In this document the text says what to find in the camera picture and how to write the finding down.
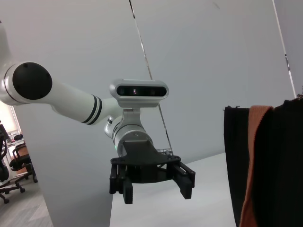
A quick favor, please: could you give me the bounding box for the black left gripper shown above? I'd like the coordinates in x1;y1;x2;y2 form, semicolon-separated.
108;139;196;205

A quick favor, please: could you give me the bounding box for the black bag with orange straps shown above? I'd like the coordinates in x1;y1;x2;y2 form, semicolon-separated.
223;93;303;227

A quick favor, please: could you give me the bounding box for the black office chair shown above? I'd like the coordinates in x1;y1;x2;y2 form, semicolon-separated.
0;139;26;204
9;143;38;193

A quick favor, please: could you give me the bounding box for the left gripper connector cable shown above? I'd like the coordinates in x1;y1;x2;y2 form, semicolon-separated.
155;147;175;157

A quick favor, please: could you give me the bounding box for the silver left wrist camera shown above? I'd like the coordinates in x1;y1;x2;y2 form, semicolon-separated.
109;79;169;108

